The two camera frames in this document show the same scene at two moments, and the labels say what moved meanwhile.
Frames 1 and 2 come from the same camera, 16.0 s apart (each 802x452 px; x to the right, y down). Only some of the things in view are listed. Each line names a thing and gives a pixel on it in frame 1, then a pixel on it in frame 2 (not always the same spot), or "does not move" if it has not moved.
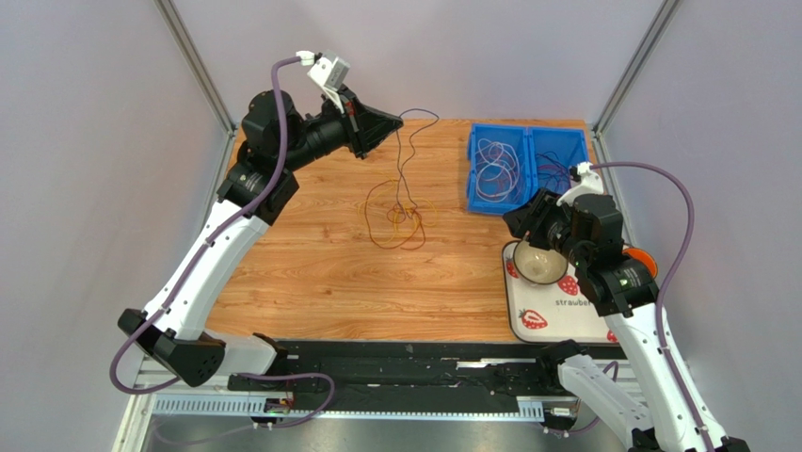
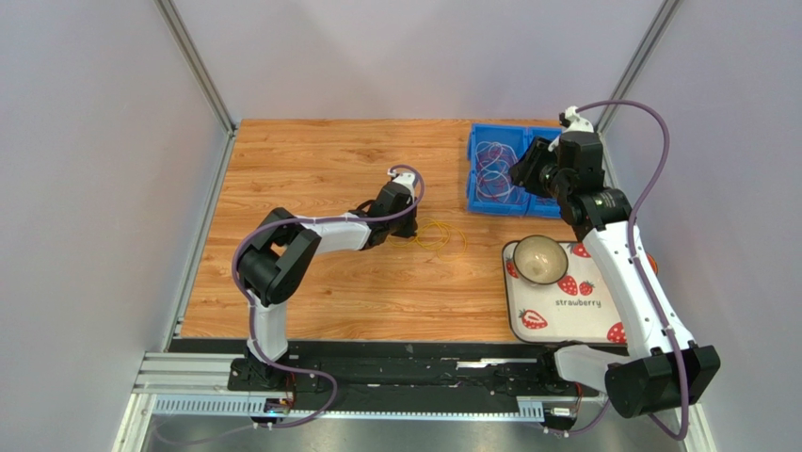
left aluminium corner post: [198, 65] does not move
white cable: [496, 179] does not move
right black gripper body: [535, 221] → [535, 167]
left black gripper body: [357, 137] → [404, 225]
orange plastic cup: [637, 253] does not move
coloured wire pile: [500, 171] does not move
